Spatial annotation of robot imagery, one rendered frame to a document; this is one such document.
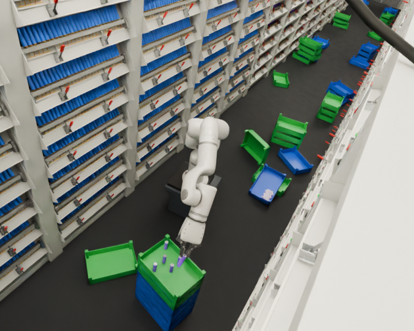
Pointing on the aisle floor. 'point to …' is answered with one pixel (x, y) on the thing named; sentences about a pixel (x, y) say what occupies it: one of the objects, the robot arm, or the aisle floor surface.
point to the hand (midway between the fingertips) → (184, 252)
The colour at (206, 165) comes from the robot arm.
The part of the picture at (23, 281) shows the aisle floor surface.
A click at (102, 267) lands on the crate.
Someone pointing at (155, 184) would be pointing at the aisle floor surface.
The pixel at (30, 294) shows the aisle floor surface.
